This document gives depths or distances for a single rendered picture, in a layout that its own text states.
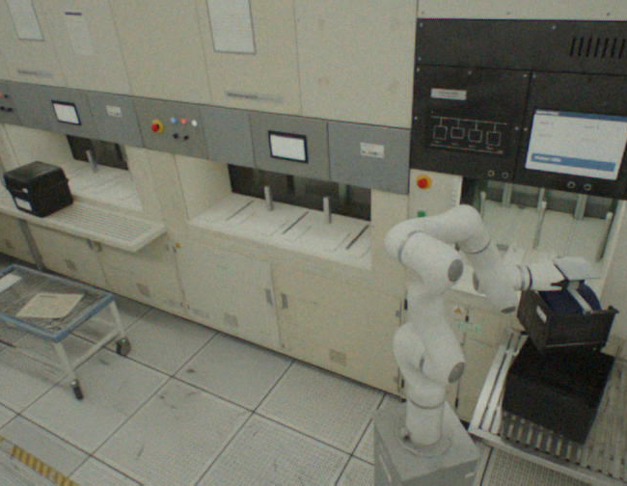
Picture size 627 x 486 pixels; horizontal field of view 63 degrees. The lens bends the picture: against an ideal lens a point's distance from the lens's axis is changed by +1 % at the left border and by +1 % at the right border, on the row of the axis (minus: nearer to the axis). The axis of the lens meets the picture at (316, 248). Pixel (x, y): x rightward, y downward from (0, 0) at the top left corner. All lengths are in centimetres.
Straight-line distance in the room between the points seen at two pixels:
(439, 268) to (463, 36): 92
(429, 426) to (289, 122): 135
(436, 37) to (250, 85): 85
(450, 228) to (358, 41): 94
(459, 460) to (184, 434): 161
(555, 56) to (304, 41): 91
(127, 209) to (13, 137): 108
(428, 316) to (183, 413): 193
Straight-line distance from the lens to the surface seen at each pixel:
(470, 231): 140
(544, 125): 193
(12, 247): 485
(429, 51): 196
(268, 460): 278
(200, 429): 298
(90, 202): 363
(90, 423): 323
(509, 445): 192
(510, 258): 251
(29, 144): 417
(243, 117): 243
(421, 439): 182
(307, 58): 217
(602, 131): 193
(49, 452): 320
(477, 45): 191
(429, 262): 128
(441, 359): 152
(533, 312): 189
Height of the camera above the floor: 224
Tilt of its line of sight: 32 degrees down
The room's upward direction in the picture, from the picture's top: 4 degrees counter-clockwise
